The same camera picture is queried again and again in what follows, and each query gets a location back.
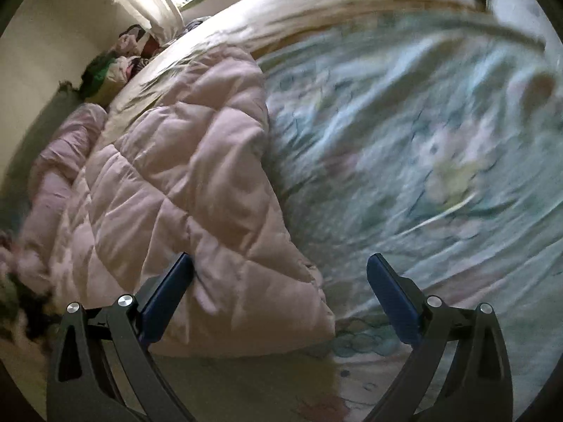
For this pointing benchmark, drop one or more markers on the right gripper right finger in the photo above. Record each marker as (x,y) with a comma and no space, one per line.
(478,386)

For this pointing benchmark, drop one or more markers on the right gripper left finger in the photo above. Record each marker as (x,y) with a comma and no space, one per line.
(81,385)

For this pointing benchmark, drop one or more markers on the pink quilted coat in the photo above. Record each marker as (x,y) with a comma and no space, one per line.
(187,177)

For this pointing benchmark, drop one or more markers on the pile of clothes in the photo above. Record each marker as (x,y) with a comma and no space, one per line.
(108,73)

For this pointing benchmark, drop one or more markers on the dark grey headboard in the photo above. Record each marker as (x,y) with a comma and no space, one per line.
(15,202)

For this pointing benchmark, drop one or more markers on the rolled pink duvet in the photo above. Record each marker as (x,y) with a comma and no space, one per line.
(52,175)

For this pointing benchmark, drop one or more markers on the green cartoon print bedsheet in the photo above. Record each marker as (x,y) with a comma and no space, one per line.
(434,139)

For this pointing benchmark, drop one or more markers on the tan bed blanket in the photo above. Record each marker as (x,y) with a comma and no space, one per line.
(258,27)

